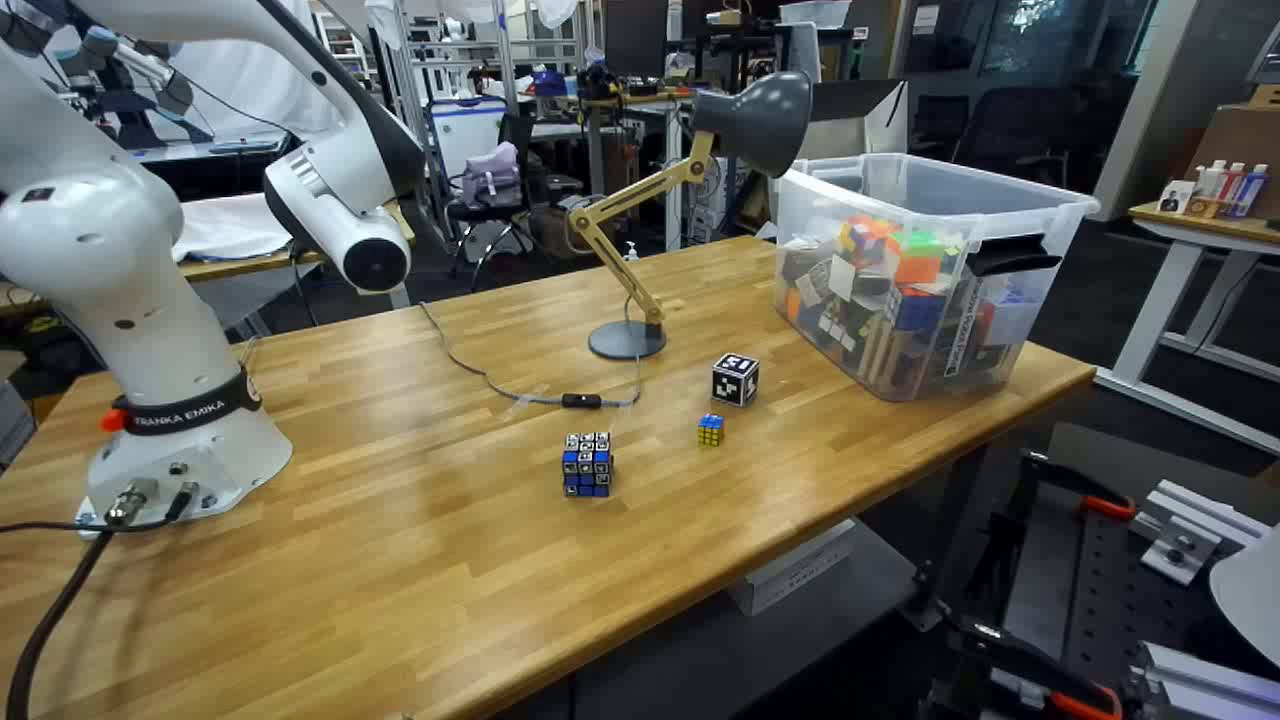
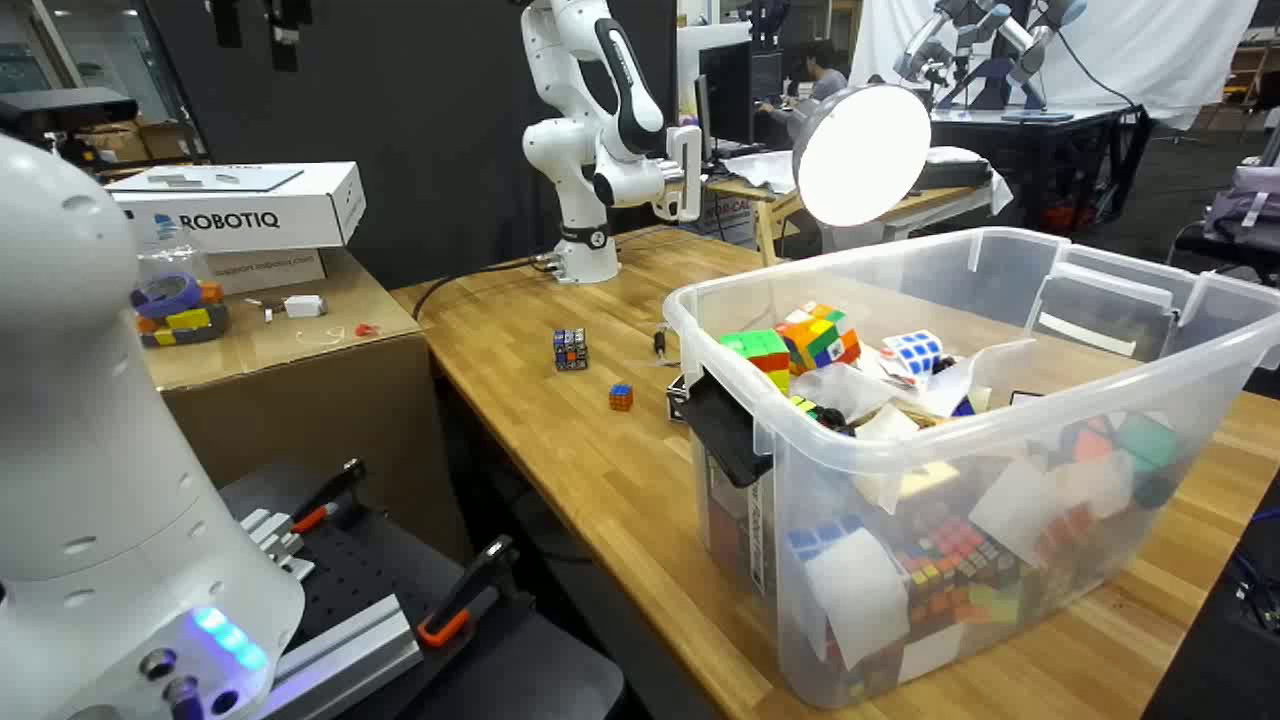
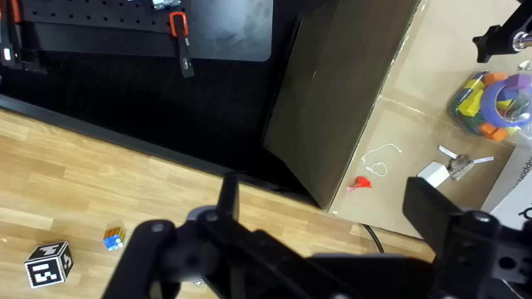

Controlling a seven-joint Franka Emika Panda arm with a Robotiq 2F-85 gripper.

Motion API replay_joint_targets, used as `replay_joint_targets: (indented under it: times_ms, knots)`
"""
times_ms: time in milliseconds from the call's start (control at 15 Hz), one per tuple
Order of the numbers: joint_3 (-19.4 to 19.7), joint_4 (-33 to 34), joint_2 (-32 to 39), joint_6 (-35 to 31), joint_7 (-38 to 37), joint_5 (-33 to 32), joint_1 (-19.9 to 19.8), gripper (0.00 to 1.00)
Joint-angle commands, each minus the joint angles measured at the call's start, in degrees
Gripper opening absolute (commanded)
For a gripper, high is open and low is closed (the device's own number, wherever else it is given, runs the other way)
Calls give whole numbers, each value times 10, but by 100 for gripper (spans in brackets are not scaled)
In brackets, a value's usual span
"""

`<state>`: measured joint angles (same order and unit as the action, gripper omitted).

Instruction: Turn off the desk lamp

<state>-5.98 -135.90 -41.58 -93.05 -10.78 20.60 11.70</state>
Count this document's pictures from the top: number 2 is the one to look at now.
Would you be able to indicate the white backdrop sheet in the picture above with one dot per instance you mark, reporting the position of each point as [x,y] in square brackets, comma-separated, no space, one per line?
[1147,55]

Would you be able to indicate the purple bag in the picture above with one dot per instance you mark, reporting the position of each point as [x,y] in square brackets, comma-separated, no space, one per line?
[1247,203]

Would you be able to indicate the wooden desk lamp grey base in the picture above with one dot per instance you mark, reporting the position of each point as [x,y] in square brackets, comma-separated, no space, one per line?
[865,152]

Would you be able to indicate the purple tape roll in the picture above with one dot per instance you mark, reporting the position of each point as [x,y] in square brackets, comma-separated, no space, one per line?
[165,290]

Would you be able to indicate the small red object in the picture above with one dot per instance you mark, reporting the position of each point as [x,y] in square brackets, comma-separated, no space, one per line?
[367,330]

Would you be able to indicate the small white block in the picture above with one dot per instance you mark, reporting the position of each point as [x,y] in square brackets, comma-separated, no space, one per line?
[301,306]

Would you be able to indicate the aluminium extrusion bar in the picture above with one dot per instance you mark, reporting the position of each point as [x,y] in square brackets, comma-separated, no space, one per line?
[345,652]

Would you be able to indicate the black computer monitor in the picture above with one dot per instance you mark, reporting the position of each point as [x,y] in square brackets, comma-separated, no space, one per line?
[740,87]

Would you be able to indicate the yellow toy blocks pile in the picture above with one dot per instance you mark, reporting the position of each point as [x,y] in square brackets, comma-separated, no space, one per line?
[187,326]

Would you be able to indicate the brown cardboard box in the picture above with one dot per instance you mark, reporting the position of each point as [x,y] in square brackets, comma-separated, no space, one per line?
[304,402]

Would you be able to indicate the orange green puzzle cube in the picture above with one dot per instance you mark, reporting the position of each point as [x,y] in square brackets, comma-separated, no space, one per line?
[819,338]

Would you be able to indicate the white Robotiq box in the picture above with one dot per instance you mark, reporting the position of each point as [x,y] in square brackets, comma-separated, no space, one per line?
[255,206]

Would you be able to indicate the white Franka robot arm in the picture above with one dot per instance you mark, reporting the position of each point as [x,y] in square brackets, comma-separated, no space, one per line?
[584,144]
[83,402]

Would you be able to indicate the small colourful cube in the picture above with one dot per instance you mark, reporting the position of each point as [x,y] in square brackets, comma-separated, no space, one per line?
[622,396]

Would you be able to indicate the white blue puzzle cube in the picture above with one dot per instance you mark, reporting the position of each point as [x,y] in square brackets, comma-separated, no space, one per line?
[918,355]

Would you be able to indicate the grey background robot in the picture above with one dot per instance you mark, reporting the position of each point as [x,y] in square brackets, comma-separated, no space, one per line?
[975,40]

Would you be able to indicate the black perforated cart top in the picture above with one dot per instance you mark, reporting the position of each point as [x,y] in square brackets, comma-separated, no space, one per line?
[535,667]

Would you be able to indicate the person in dark shirt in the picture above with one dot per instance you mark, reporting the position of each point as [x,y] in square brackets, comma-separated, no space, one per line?
[822,72]

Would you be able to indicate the blue tagged Rubik's cube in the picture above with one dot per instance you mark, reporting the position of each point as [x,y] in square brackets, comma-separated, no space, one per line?
[570,351]

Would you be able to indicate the clear plastic storage bin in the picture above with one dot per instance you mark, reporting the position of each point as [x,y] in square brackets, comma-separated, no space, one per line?
[1012,443]

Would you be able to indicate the flat grey box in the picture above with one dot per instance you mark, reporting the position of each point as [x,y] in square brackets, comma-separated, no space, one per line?
[267,269]

